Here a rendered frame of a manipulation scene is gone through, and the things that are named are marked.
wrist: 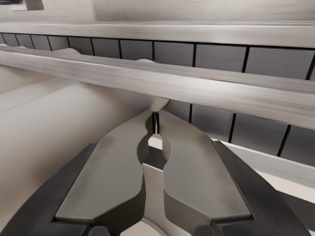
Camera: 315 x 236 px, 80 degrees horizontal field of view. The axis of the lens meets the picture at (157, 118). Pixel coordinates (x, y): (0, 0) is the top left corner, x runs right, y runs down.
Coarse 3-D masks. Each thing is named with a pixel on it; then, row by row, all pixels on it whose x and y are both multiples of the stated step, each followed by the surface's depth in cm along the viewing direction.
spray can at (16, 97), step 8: (48, 80) 15; (56, 80) 15; (64, 80) 15; (72, 80) 16; (24, 88) 14; (32, 88) 14; (40, 88) 14; (48, 88) 14; (56, 88) 14; (0, 96) 12; (8, 96) 12; (16, 96) 13; (24, 96) 13; (32, 96) 13; (0, 104) 12; (8, 104) 12; (16, 104) 12
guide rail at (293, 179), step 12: (156, 132) 17; (156, 144) 17; (240, 156) 14; (252, 156) 14; (264, 156) 14; (252, 168) 13; (264, 168) 13; (276, 168) 13; (288, 168) 13; (300, 168) 13; (276, 180) 13; (288, 180) 12; (300, 180) 12; (312, 180) 12; (288, 192) 12; (300, 192) 12; (312, 192) 12
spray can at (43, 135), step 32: (64, 96) 10; (96, 96) 11; (128, 96) 13; (0, 128) 8; (32, 128) 8; (64, 128) 9; (96, 128) 10; (0, 160) 7; (32, 160) 8; (64, 160) 9; (0, 192) 7; (32, 192) 8; (0, 224) 7
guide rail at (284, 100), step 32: (0, 64) 15; (32, 64) 13; (64, 64) 11; (96, 64) 10; (128, 64) 9; (160, 64) 9; (160, 96) 8; (192, 96) 8; (224, 96) 7; (256, 96) 6; (288, 96) 6
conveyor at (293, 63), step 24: (48, 48) 24; (96, 48) 20; (120, 48) 19; (144, 48) 17; (168, 48) 16; (192, 48) 15; (216, 48) 14; (240, 48) 13; (264, 48) 13; (288, 48) 12; (312, 48) 14; (240, 72) 14; (264, 72) 13; (288, 72) 12; (312, 72) 12; (192, 120) 18; (216, 120) 17; (240, 120) 16; (264, 120) 15; (240, 144) 17; (264, 144) 15; (288, 144) 14; (312, 144) 14
